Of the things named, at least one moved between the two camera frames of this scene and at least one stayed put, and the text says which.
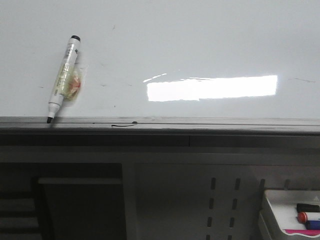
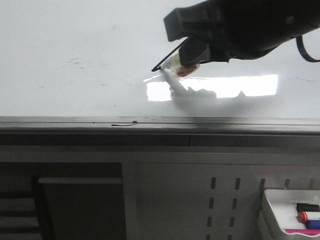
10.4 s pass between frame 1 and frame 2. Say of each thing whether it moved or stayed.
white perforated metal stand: stayed
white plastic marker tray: moved
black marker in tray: stayed
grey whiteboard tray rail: stayed
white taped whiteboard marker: moved
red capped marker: stayed
